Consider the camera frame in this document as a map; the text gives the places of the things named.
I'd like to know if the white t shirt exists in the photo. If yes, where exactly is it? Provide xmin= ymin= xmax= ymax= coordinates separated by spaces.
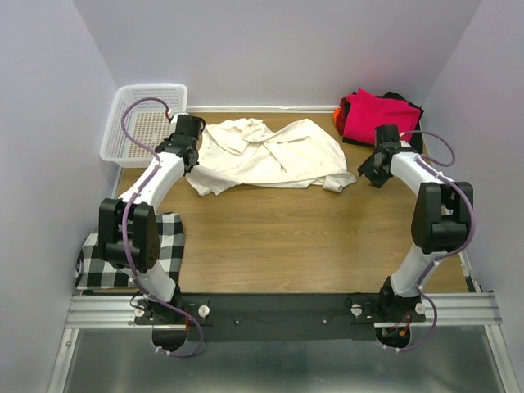
xmin=186 ymin=118 xmax=356 ymax=196

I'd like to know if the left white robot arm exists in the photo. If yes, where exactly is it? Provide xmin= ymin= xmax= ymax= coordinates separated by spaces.
xmin=98 ymin=114 xmax=206 ymax=324

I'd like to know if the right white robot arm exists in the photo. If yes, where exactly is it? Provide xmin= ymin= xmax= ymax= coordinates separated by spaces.
xmin=351 ymin=124 xmax=476 ymax=323

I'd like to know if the black folded t shirt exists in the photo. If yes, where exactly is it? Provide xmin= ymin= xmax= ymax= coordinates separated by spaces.
xmin=341 ymin=91 xmax=425 ymax=155

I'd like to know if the pink folded t shirt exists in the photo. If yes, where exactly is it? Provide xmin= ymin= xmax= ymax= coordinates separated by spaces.
xmin=339 ymin=88 xmax=422 ymax=145

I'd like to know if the orange folded t shirt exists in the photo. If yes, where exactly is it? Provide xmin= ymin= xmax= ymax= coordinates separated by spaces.
xmin=332 ymin=107 xmax=341 ymax=124

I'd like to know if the white plastic basket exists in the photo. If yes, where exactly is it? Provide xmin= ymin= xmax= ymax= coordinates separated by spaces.
xmin=99 ymin=83 xmax=187 ymax=169

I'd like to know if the black white checkered cloth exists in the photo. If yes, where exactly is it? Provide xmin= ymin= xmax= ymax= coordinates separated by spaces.
xmin=75 ymin=213 xmax=185 ymax=291

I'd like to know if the aluminium frame rail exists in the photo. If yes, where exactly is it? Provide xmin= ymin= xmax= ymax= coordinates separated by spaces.
xmin=65 ymin=292 xmax=502 ymax=329

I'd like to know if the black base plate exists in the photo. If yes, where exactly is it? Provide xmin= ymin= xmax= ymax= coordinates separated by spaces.
xmin=134 ymin=293 xmax=426 ymax=342

